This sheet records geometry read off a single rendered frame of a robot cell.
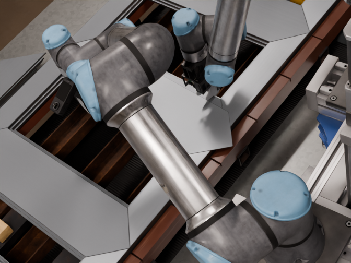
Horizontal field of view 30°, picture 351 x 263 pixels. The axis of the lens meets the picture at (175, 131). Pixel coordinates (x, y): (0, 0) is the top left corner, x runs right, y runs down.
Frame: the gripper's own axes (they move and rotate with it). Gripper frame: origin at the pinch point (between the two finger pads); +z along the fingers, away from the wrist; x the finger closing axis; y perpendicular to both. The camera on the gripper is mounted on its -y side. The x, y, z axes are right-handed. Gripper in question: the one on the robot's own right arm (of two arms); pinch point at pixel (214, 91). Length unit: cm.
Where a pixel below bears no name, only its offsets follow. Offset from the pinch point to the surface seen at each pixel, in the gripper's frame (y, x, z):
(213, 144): 15.4, 11.6, 0.6
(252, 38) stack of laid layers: -24.7, -3.8, 2.2
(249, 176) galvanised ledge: 12.1, 19.2, 17.0
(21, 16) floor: -33, -192, 85
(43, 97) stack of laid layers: 30, -52, 2
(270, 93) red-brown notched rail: -9.4, 14.3, 2.6
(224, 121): 7.3, 9.5, 0.6
